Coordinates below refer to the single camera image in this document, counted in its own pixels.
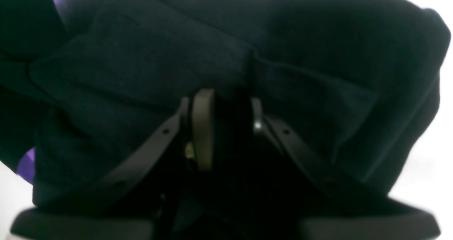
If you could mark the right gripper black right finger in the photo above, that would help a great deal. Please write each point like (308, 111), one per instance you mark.
(366, 215)

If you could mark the black T-shirt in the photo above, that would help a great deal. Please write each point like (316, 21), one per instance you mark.
(87, 81)

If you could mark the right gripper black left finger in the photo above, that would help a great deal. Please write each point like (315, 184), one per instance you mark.
(139, 199)

